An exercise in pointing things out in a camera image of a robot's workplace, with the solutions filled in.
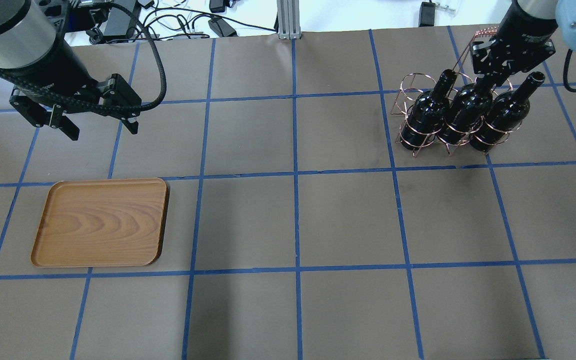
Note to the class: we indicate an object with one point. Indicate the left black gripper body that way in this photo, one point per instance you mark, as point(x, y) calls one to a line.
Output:
point(54, 67)

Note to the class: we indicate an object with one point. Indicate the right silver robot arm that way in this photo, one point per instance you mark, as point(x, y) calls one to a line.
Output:
point(540, 17)

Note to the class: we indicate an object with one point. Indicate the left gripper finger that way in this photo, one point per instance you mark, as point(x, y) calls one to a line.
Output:
point(130, 123)
point(58, 120)

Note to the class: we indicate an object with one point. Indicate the aluminium frame post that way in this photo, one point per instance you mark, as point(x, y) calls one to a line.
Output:
point(288, 16)

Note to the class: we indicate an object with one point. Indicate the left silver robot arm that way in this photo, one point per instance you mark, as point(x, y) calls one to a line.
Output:
point(33, 49)

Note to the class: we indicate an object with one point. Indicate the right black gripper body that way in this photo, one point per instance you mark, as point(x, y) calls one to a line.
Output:
point(527, 30)

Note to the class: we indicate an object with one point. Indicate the black wine bottle in basket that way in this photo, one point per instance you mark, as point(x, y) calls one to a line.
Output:
point(427, 114)

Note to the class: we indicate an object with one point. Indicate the copper wire bottle basket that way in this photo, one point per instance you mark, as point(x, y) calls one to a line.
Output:
point(410, 94)

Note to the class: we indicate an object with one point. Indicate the wooden rectangular tray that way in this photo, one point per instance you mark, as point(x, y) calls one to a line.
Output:
point(116, 222)

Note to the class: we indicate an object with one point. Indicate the black wine bottle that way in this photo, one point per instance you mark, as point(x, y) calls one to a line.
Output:
point(506, 114)
point(427, 114)

